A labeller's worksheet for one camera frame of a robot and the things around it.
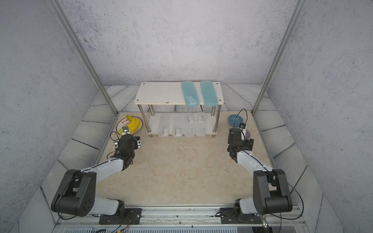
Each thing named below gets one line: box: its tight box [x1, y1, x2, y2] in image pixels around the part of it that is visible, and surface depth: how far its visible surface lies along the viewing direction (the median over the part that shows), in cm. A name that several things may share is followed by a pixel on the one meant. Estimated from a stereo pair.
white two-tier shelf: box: [134, 81, 224, 138], surface depth 89 cm
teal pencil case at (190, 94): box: [181, 81, 200, 107], surface depth 86 cm
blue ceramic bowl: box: [227, 114, 244, 128], surface depth 113 cm
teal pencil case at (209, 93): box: [200, 80, 219, 107], surface depth 86 cm
